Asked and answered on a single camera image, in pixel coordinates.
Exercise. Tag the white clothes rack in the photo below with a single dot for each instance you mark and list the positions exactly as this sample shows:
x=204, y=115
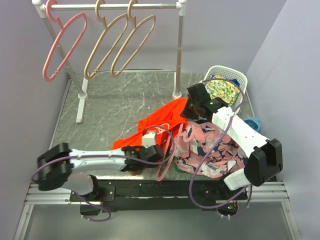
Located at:
x=58, y=58

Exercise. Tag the white plastic basket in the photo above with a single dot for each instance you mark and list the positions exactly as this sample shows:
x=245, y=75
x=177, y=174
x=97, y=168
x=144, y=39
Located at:
x=229, y=74

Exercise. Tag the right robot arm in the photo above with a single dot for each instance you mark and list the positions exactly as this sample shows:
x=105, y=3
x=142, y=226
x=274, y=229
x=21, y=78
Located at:
x=265, y=157

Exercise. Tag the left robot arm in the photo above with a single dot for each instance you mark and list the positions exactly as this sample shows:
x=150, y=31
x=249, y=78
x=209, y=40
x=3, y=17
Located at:
x=62, y=167

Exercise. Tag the black base bar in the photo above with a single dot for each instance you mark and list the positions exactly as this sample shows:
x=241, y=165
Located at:
x=139, y=195

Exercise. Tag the lemon print cloth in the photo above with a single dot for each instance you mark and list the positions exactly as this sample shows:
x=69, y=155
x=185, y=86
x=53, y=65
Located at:
x=222, y=89

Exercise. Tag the blue cloth in basket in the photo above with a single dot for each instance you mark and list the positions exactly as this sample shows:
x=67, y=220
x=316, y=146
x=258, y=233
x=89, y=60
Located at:
x=235, y=81

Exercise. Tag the light blue garment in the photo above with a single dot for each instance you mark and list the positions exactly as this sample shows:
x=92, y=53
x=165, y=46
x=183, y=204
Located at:
x=254, y=123

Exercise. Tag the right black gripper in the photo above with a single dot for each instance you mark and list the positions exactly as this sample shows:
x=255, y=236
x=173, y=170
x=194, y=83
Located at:
x=186, y=113

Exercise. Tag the orange shorts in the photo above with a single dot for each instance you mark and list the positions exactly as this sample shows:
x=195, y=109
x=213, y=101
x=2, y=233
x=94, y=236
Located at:
x=166, y=121

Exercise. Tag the green tray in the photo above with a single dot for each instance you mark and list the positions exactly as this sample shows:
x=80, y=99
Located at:
x=181, y=167

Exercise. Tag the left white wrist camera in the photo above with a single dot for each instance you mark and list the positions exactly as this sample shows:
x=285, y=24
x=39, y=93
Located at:
x=149, y=139

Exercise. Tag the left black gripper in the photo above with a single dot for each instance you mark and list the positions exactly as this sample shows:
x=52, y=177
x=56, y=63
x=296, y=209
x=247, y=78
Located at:
x=152, y=165

